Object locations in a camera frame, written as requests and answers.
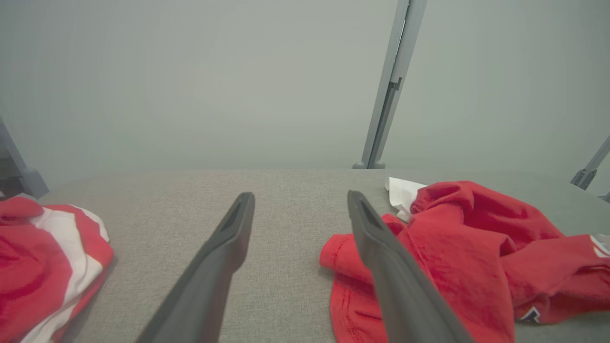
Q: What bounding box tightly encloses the grey metal frame leg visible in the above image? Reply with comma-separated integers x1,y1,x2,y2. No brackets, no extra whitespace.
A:
0,119,50,199

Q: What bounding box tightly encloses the red shorts white waistband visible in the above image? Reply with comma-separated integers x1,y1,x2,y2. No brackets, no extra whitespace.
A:
0,197,115,343

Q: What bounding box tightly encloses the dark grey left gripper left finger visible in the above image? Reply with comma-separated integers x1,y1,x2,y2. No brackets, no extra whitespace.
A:
136,192,255,343

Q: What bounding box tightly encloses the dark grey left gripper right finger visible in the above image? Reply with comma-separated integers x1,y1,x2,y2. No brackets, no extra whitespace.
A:
347,190,475,343

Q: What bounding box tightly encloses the grey slanted frame leg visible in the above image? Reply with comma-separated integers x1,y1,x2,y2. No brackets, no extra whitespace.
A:
570,136,610,203

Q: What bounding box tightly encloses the grey metal partition post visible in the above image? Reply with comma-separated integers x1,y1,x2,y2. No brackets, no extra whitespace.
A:
353,0,427,170

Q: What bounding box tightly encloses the red Bulls basketball jersey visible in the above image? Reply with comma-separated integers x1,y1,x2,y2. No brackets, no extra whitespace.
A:
319,177,610,343

